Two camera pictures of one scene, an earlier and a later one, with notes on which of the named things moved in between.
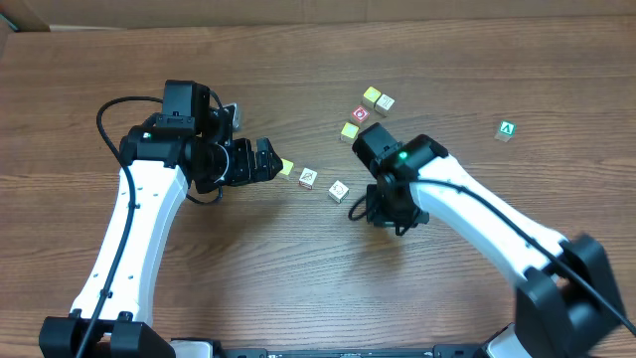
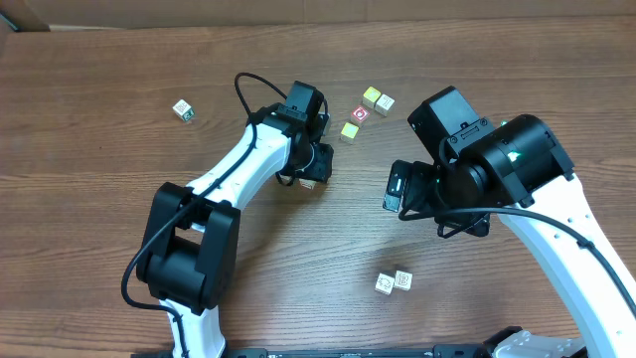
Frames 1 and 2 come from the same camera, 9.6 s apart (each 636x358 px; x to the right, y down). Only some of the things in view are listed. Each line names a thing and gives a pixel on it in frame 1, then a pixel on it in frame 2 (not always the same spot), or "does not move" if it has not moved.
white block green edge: x=338 y=191 → x=385 y=283
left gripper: x=251 y=169 → x=324 y=168
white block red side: x=307 y=178 does not move
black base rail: x=436 y=351 does not move
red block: x=360 y=113 does not move
